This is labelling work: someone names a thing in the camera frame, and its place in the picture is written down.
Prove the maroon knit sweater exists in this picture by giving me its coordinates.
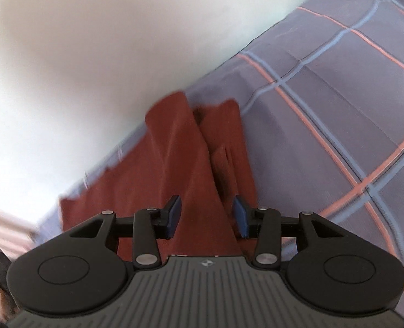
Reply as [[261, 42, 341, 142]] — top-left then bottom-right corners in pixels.
[[60, 92, 257, 258]]

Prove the blue plaid bed sheet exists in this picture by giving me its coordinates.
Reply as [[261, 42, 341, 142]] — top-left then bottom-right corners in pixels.
[[37, 0, 404, 321]]

